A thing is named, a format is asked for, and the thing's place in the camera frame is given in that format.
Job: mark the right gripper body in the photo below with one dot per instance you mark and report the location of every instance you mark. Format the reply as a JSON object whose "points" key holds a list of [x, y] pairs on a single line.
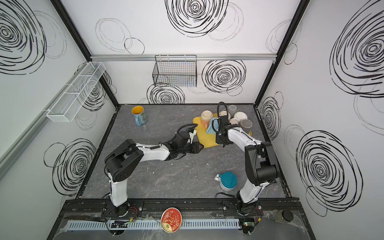
{"points": [[223, 138]]}

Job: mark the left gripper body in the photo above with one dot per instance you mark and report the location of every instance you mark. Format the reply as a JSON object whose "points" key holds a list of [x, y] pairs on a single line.
{"points": [[194, 147]]}

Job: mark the light blue mug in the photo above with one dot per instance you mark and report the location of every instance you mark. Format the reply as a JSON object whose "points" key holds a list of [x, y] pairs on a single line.
{"points": [[213, 126]]}

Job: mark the yellow plastic tray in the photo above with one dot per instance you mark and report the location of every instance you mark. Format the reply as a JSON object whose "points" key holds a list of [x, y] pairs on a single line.
{"points": [[205, 135]]}

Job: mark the blue patterned mug yellow inside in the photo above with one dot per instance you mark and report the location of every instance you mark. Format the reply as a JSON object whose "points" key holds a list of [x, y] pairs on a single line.
{"points": [[139, 115]]}

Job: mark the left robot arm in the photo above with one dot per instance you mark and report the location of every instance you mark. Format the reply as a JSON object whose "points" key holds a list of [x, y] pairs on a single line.
{"points": [[121, 163]]}

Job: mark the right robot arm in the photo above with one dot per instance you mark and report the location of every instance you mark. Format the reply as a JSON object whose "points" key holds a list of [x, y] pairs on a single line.
{"points": [[261, 165]]}

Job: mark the pink mug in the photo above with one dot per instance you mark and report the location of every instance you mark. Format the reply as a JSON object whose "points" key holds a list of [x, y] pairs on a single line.
{"points": [[234, 121]]}

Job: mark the cream mug on tray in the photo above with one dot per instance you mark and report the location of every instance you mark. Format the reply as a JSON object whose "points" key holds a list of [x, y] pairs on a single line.
{"points": [[225, 113]]}

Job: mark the peach mug cream base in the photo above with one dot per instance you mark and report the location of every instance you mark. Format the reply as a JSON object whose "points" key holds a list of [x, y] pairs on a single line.
{"points": [[206, 117]]}

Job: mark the large grey mug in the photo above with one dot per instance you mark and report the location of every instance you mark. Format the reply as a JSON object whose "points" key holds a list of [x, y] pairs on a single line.
{"points": [[246, 125]]}

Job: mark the white mug on tray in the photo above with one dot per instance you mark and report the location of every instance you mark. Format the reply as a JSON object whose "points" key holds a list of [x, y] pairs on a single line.
{"points": [[239, 116]]}

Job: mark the grey mug at back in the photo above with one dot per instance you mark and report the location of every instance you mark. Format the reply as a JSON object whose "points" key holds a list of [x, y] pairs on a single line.
{"points": [[232, 110]]}

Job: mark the white jar teal lid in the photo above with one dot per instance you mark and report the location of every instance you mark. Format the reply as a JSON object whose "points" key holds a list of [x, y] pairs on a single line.
{"points": [[228, 181]]}

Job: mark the red round tin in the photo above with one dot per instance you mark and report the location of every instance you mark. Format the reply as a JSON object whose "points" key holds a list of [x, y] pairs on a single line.
{"points": [[171, 220]]}

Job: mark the dark jar black lid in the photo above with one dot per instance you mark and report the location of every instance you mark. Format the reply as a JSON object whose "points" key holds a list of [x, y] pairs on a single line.
{"points": [[283, 216]]}

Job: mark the black wire basket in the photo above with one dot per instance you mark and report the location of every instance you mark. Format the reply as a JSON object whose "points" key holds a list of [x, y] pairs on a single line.
{"points": [[175, 70]]}

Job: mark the white wire shelf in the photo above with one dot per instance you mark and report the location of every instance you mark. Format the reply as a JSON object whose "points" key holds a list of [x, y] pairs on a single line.
{"points": [[84, 91]]}

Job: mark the white slotted cable duct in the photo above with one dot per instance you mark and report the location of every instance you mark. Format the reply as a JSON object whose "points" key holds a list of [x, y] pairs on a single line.
{"points": [[193, 224]]}

